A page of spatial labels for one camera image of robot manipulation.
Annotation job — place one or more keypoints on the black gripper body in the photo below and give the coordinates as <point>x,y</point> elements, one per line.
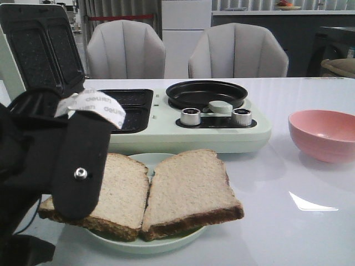
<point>16,248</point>

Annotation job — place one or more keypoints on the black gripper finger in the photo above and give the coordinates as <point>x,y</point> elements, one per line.
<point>79,170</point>

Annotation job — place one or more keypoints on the mint green sandwich maker lid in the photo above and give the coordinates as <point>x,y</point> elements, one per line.
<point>40,62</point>

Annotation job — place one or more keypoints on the bread slice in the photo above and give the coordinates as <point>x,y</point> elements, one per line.
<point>121,204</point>
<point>188,191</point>

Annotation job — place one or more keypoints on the mint green breakfast maker base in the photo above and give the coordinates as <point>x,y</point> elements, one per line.
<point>151,126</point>

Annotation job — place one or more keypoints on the left grey upholstered chair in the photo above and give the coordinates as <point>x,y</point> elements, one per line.
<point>125,50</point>

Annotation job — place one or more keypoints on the grey upholstered chair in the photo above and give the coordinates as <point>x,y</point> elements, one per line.
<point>125,50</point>
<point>237,50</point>

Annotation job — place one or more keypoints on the left silver control knob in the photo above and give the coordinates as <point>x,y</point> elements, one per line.
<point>190,117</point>

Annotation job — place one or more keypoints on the silver control knob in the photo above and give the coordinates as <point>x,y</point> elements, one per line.
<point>241,117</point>
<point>190,117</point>

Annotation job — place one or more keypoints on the black round frying pan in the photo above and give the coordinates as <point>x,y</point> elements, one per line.
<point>198,93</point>

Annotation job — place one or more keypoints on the mint green round plate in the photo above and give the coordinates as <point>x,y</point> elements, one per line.
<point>140,246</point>

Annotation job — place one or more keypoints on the white refrigerator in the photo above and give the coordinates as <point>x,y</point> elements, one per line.
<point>183,23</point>

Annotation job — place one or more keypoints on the right silver control knob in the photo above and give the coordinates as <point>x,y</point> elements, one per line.
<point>241,117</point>

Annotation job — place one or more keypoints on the right grey upholstered chair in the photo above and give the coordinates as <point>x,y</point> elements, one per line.
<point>237,50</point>

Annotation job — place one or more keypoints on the fruit plate on counter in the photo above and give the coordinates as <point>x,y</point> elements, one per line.
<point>285,5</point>

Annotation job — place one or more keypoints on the dark grey kitchen counter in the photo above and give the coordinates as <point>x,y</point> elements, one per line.
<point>294,30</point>

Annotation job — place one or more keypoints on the pink bowl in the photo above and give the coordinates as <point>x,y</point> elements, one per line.
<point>323,134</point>

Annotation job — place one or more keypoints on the beige sofa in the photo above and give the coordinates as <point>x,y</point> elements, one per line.
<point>341,67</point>

